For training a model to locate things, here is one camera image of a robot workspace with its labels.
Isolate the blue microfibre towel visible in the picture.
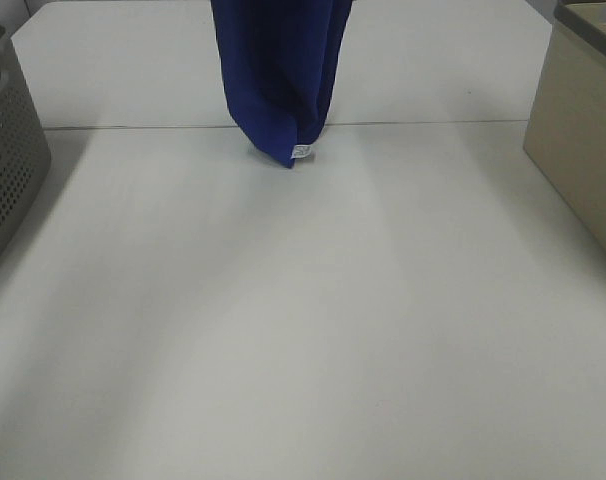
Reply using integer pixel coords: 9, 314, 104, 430
211, 0, 352, 168

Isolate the beige fabric storage box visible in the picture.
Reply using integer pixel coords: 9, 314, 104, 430
524, 1, 606, 253

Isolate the grey perforated plastic basket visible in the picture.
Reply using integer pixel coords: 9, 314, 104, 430
0, 25, 51, 257

